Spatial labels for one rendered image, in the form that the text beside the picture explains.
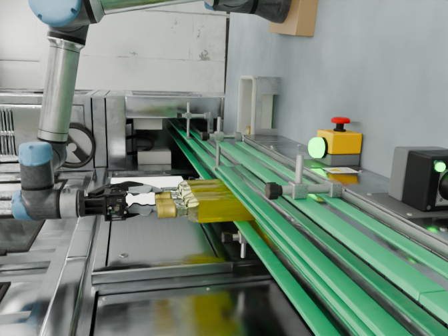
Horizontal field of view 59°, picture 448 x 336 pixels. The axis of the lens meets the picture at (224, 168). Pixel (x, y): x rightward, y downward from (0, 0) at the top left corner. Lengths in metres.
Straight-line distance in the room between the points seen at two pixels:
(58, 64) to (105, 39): 3.67
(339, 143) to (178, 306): 0.49
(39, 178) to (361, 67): 0.78
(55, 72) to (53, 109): 0.10
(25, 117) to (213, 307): 1.47
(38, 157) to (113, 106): 1.04
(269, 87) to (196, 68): 3.58
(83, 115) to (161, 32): 2.88
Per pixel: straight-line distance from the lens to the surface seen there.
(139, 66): 4.78
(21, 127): 2.12
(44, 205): 1.06
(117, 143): 2.06
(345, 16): 0.99
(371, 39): 0.89
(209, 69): 4.88
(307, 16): 1.11
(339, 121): 0.86
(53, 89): 1.14
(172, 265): 1.00
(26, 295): 1.05
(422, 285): 0.45
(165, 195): 1.09
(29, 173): 1.05
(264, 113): 1.30
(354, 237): 0.54
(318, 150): 0.85
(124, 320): 0.89
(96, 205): 1.06
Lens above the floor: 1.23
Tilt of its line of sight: 14 degrees down
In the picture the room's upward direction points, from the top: 91 degrees counter-clockwise
